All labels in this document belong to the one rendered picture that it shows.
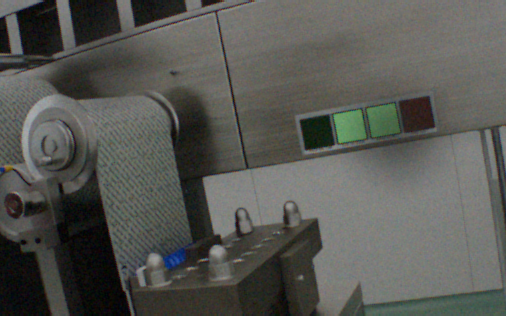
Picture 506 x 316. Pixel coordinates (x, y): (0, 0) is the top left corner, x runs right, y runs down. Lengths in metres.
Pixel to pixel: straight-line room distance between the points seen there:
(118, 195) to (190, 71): 0.34
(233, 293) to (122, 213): 0.23
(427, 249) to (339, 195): 0.59
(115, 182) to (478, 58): 0.62
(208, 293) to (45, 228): 0.26
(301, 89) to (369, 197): 2.43
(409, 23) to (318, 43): 0.17
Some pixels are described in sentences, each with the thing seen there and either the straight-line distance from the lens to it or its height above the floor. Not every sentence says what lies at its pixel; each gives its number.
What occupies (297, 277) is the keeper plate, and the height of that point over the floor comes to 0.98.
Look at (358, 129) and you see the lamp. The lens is 1.07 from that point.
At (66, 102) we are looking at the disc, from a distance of 0.92.
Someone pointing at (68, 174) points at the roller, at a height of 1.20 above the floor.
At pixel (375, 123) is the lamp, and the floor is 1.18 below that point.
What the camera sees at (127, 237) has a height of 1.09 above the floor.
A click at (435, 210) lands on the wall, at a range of 3.47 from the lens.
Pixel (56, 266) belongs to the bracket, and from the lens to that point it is 0.93.
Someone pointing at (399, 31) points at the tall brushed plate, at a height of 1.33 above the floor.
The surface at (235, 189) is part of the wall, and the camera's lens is 3.72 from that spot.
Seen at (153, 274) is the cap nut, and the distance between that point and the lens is 0.86.
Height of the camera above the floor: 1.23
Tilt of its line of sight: 3 degrees down
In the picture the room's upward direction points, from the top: 11 degrees counter-clockwise
